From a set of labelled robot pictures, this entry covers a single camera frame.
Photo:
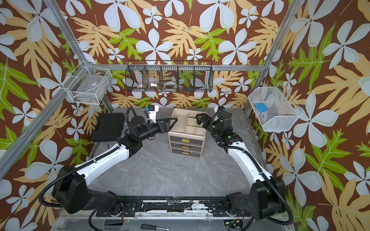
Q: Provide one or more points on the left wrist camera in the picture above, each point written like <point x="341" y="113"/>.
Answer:
<point x="151" y="113"/>

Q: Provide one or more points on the black screwdriver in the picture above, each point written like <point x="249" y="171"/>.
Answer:
<point x="153" y="227"/>

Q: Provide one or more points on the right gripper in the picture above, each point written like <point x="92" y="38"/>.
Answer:
<point x="210" y="120"/>

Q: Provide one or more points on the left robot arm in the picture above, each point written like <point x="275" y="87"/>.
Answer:
<point x="70" y="189"/>

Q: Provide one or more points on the black wire basket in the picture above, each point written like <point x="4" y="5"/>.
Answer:
<point x="171" y="76"/>

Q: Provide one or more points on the white wire basket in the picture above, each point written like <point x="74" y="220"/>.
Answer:
<point x="87" y="84"/>

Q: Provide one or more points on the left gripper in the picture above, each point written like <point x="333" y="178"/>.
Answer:
<point x="164" y="127"/>

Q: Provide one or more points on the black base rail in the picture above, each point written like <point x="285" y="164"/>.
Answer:
<point x="179" y="207"/>

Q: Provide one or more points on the blue object in basket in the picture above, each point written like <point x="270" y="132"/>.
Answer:
<point x="261" y="107"/>

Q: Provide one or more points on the white mesh basket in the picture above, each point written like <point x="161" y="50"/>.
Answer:
<point x="283" y="111"/>

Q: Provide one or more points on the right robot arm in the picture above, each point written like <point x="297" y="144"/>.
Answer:
<point x="266" y="198"/>

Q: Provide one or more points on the beige drawer organizer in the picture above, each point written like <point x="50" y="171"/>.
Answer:
<point x="187" y="138"/>

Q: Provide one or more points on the black plastic case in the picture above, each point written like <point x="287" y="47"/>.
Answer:
<point x="109" y="127"/>

